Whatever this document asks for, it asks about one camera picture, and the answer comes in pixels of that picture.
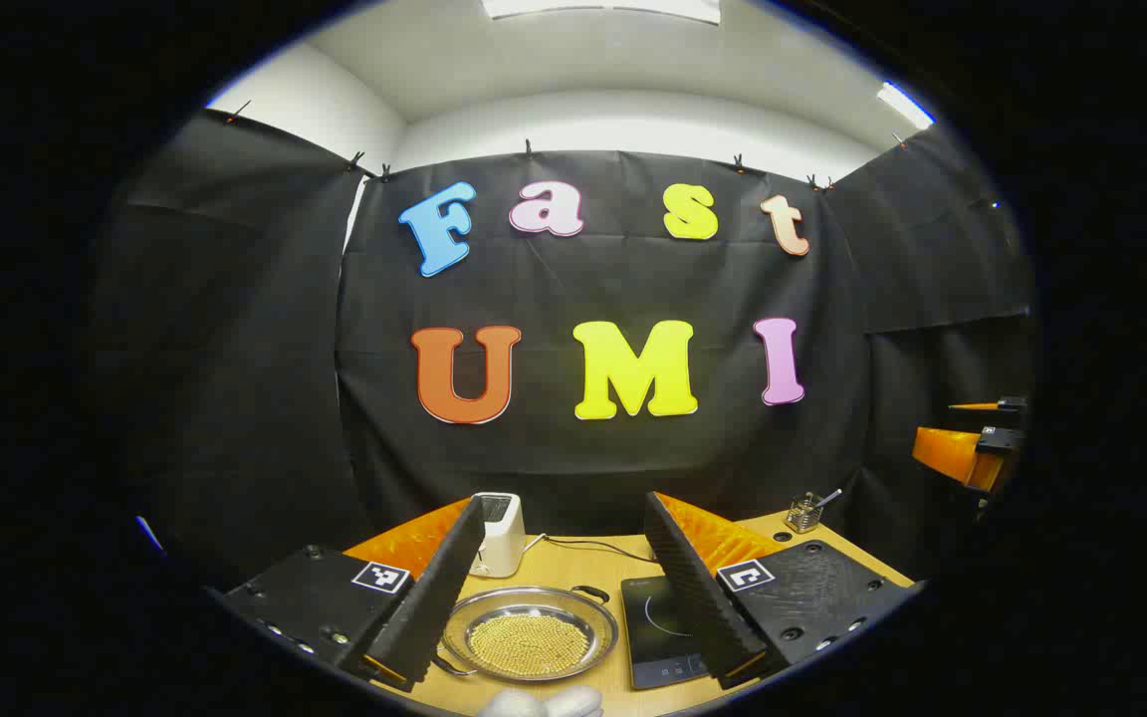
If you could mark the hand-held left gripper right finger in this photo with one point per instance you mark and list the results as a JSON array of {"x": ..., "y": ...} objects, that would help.
[{"x": 693, "y": 597}]

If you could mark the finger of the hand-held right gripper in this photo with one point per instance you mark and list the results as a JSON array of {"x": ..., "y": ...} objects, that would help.
[
  {"x": 942, "y": 450},
  {"x": 1012, "y": 405}
]

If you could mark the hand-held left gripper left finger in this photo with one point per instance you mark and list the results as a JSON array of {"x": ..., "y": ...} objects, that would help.
[{"x": 434, "y": 597}]

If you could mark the black induction cooktop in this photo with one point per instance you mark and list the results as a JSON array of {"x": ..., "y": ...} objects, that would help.
[{"x": 658, "y": 617}]

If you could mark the stainless steel pot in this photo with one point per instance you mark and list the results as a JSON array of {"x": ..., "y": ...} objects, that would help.
[{"x": 534, "y": 597}]

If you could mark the white toaster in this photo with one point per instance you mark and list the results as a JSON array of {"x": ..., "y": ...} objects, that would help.
[{"x": 499, "y": 538}]

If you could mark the pile of soybeans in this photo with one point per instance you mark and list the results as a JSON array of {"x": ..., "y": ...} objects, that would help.
[{"x": 529, "y": 642}]

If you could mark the metal spoon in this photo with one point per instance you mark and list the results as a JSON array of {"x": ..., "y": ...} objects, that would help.
[{"x": 829, "y": 497}]

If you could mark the ceiling light panel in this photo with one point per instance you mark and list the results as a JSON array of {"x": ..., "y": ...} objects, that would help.
[
  {"x": 904, "y": 105},
  {"x": 603, "y": 8}
]

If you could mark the row of backdrop clips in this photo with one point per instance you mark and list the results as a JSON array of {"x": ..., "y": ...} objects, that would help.
[{"x": 528, "y": 149}]

